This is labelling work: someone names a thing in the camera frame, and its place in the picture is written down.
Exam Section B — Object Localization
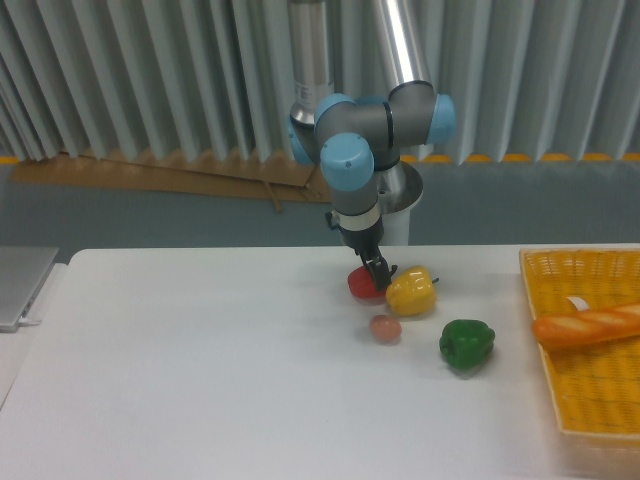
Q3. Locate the yellow bell pepper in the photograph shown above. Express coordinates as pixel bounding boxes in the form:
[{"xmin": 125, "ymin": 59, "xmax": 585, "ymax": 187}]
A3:
[{"xmin": 386, "ymin": 265, "xmax": 437, "ymax": 317}]

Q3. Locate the green bell pepper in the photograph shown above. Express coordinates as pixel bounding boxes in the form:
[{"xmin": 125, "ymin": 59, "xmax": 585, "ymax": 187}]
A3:
[{"xmin": 439, "ymin": 319, "xmax": 496, "ymax": 371}]

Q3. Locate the silver laptop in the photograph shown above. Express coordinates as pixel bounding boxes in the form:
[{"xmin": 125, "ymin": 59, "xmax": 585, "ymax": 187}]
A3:
[{"xmin": 1, "ymin": 246, "xmax": 59, "ymax": 333}]

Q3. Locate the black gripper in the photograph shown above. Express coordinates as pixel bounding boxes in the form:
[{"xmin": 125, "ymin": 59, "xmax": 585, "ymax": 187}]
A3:
[{"xmin": 339, "ymin": 220, "xmax": 390, "ymax": 291}]

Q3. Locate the baguette bread loaf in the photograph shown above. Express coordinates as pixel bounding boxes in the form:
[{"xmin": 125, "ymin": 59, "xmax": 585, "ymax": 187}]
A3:
[{"xmin": 531, "ymin": 303, "xmax": 639, "ymax": 350}]

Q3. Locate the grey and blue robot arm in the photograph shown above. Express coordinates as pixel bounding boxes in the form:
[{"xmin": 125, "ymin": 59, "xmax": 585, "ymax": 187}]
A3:
[{"xmin": 287, "ymin": 1, "xmax": 456, "ymax": 291}]

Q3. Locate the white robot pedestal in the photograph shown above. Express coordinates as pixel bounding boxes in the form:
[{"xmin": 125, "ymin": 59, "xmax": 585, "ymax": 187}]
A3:
[{"xmin": 373, "ymin": 161, "xmax": 423, "ymax": 246}]

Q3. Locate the white paper tag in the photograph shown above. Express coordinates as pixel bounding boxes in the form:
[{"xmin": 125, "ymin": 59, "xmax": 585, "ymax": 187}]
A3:
[{"xmin": 567, "ymin": 296, "xmax": 590, "ymax": 311}]

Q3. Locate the red bell pepper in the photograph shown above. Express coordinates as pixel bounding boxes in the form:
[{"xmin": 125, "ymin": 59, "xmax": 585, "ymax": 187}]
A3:
[{"xmin": 347, "ymin": 266, "xmax": 387, "ymax": 300}]

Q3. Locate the brown egg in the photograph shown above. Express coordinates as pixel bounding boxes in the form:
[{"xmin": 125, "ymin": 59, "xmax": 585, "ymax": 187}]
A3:
[{"xmin": 369, "ymin": 315, "xmax": 402, "ymax": 343}]

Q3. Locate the brown cardboard sheet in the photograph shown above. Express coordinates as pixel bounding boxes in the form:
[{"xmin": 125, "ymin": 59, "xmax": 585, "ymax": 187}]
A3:
[{"xmin": 10, "ymin": 149, "xmax": 330, "ymax": 207}]

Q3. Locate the yellow woven basket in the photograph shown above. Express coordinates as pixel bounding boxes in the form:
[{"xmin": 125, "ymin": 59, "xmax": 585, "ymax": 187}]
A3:
[{"xmin": 519, "ymin": 247, "xmax": 639, "ymax": 441}]

